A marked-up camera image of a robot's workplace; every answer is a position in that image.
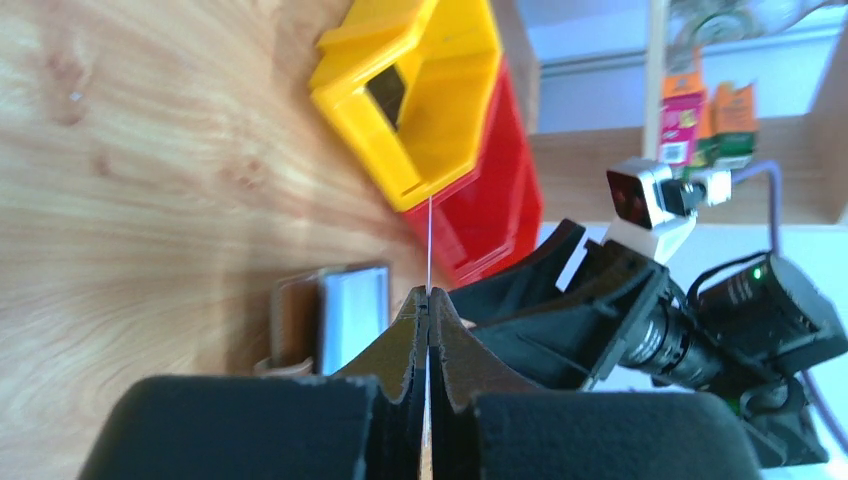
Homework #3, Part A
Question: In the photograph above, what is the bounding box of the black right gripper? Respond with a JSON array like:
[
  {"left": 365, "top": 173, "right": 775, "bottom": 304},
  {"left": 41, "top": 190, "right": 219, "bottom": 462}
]
[{"left": 471, "top": 251, "right": 847, "bottom": 467}]

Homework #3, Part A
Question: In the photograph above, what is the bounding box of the brown leather card holder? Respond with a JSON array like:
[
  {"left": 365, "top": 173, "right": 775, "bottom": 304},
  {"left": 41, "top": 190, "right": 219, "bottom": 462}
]
[{"left": 253, "top": 261, "right": 391, "bottom": 377}]

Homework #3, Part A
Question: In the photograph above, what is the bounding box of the red plastic bin near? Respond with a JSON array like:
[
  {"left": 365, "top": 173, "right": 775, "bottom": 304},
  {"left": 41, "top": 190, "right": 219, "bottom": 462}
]
[{"left": 402, "top": 59, "right": 544, "bottom": 286}]

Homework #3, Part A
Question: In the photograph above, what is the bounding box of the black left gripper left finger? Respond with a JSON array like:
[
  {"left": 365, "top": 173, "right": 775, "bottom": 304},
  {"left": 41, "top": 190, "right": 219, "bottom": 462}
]
[{"left": 80, "top": 286, "right": 428, "bottom": 479}]

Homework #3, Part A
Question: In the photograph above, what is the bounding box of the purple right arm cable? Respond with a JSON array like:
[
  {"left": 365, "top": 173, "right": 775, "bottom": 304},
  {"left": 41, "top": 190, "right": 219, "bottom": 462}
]
[{"left": 731, "top": 160, "right": 848, "bottom": 458}]

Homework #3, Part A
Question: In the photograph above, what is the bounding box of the yellow plastic bin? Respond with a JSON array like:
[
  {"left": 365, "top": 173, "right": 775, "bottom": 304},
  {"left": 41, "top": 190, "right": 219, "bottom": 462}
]
[{"left": 309, "top": 0, "right": 503, "bottom": 212}]

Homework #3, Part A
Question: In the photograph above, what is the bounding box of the pink orange snack box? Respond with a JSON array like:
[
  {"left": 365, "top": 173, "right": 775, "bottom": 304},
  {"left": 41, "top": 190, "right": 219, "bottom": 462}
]
[{"left": 658, "top": 47, "right": 707, "bottom": 167}]

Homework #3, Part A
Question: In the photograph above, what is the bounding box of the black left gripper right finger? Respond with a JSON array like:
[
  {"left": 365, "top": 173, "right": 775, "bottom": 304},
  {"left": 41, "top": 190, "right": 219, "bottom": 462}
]
[{"left": 429, "top": 288, "right": 761, "bottom": 479}]

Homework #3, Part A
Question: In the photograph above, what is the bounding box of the wooden two-tier shelf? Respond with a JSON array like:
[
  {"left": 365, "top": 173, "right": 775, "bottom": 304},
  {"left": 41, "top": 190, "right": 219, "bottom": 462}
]
[{"left": 502, "top": 1, "right": 847, "bottom": 226}]

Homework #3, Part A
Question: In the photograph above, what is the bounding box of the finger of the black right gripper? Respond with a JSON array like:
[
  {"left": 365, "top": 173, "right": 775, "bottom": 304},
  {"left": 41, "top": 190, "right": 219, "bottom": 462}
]
[{"left": 449, "top": 219, "right": 586, "bottom": 325}]

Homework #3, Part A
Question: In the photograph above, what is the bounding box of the black card in yellow bin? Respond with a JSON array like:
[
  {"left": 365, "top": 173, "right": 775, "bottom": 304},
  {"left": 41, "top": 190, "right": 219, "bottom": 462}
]
[{"left": 366, "top": 64, "right": 407, "bottom": 131}]

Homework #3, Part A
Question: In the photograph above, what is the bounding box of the green orange snack box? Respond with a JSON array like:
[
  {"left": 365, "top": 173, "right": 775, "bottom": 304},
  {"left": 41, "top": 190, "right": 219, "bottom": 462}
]
[{"left": 689, "top": 81, "right": 759, "bottom": 170}]

